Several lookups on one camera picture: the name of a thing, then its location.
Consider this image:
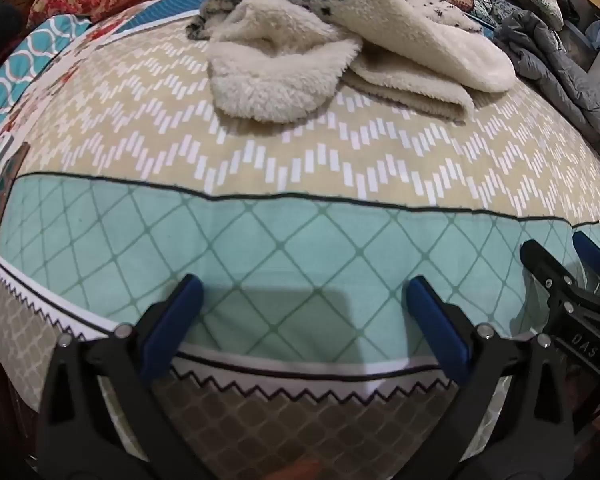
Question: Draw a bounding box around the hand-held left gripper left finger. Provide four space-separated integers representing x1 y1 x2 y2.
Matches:
35 274 205 480

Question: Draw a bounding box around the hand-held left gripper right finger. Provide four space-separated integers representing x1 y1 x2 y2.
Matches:
404 275 573 480

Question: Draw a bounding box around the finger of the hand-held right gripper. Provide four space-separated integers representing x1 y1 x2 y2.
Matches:
520 239 600 371
571 231 600 302

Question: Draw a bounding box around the cream spotted fleece garment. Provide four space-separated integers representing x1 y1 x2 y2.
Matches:
186 0 518 123

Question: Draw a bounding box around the beige zigzag aqua bedsheet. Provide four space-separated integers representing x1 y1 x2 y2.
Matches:
0 7 600 480

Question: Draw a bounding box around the grey puffer jacket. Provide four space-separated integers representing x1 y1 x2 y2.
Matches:
492 10 600 141

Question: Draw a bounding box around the dark flat tablet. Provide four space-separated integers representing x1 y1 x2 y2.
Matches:
0 142 31 288

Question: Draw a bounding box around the white floral print cloth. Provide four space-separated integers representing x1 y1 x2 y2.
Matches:
0 10 146 196

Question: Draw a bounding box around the teal lattice print cloth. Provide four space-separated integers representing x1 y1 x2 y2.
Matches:
0 14 93 146

